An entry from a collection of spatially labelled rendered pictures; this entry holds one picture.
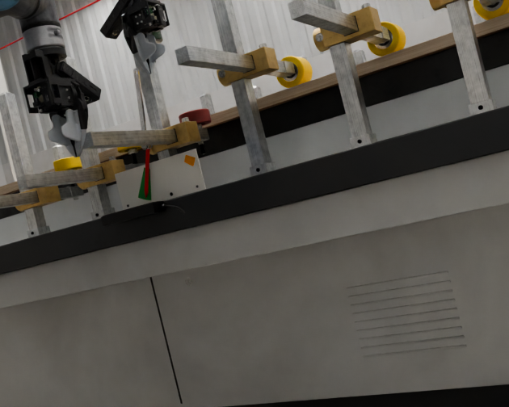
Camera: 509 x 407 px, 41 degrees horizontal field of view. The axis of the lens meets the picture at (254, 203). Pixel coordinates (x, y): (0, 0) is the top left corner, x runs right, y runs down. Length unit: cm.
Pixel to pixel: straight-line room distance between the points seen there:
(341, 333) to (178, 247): 47
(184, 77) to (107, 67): 142
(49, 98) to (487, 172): 85
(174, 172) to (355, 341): 62
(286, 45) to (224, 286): 766
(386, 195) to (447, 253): 27
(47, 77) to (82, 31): 992
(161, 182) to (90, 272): 37
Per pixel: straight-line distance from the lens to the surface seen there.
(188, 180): 163
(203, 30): 998
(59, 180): 168
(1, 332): 254
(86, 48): 1119
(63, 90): 138
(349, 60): 145
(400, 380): 175
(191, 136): 163
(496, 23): 157
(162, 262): 174
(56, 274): 199
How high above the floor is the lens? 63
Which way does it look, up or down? level
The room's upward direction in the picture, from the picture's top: 14 degrees counter-clockwise
